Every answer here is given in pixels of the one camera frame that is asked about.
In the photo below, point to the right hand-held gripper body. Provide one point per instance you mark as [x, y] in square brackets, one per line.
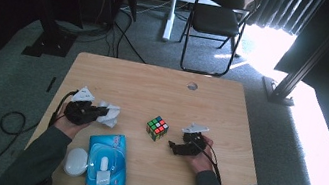
[194, 141]

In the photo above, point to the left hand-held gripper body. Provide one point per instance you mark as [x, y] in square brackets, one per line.
[79, 113]

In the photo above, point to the white wet wipe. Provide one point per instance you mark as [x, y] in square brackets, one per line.
[109, 115]

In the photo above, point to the multicoloured puzzle cube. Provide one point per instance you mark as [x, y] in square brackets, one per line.
[157, 128]

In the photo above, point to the person's left hand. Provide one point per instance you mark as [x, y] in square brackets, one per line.
[66, 128]

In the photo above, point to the person's right hand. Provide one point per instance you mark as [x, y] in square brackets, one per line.
[201, 164]

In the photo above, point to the black floor strip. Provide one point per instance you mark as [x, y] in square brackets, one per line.
[51, 84]

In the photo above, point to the white round pack lid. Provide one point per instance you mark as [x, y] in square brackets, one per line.
[75, 162]

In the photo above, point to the grey table grommet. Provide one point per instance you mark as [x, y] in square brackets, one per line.
[192, 86]

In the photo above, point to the black metal stand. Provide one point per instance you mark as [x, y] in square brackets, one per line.
[289, 83]
[49, 44]

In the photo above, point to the black folding chair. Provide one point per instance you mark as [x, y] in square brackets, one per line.
[215, 20]

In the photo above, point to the dark pleated curtain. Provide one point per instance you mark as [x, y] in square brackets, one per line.
[281, 10]

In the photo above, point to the white desk frame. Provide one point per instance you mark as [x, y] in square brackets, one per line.
[169, 22]

